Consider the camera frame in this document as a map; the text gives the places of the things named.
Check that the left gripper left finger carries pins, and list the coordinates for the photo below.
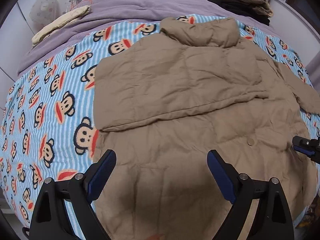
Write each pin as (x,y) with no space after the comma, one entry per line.
(50,219)

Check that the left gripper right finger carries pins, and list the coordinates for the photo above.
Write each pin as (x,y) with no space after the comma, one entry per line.
(272,219)

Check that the tan puffer jacket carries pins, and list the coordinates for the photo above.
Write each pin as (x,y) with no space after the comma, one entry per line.
(168,100)

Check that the black clothes pile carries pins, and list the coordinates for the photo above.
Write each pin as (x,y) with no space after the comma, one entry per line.
(241,9)

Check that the monkey print blue blanket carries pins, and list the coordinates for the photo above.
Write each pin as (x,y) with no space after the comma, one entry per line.
(48,127)

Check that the white wardrobe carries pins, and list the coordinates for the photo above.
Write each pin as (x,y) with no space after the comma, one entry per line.
(15,43)

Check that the cream folded garment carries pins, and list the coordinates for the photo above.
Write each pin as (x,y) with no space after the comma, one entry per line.
(60,22)

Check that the covered standing fan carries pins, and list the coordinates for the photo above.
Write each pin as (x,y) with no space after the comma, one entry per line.
(44,12)

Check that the purple duvet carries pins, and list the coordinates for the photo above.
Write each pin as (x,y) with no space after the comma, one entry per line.
(104,13)

